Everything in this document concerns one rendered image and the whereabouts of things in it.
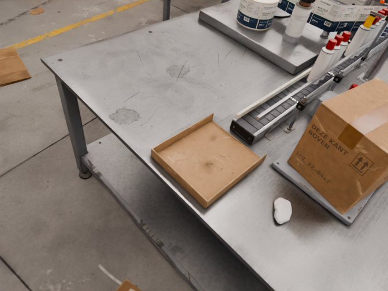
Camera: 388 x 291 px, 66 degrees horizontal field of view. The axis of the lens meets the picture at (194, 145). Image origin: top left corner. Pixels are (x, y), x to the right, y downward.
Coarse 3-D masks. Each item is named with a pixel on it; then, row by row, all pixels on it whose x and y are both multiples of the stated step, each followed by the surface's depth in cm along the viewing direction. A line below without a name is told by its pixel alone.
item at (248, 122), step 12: (372, 48) 167; (348, 60) 154; (336, 72) 144; (300, 84) 133; (276, 96) 124; (300, 96) 126; (264, 108) 118; (288, 108) 120; (240, 120) 111; (252, 120) 112; (264, 120) 113; (252, 132) 107
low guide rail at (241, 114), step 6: (312, 66) 138; (306, 72) 133; (294, 78) 129; (300, 78) 132; (288, 84) 125; (276, 90) 121; (282, 90) 125; (264, 96) 117; (270, 96) 119; (258, 102) 114; (246, 108) 111; (252, 108) 113; (240, 114) 108
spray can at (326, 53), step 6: (330, 42) 120; (336, 42) 119; (324, 48) 123; (330, 48) 121; (324, 54) 123; (330, 54) 122; (318, 60) 126; (324, 60) 124; (318, 66) 127; (324, 66) 126; (312, 72) 130; (318, 72) 129; (312, 78) 131; (312, 84) 133
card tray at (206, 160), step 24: (168, 144) 103; (192, 144) 106; (216, 144) 107; (240, 144) 109; (168, 168) 95; (192, 168) 99; (216, 168) 100; (240, 168) 102; (192, 192) 91; (216, 192) 94
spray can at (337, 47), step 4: (336, 36) 123; (340, 36) 123; (340, 40) 123; (336, 44) 125; (336, 48) 125; (336, 52) 126; (332, 60) 129; (328, 64) 130; (328, 68) 132; (324, 76) 136; (320, 80) 137
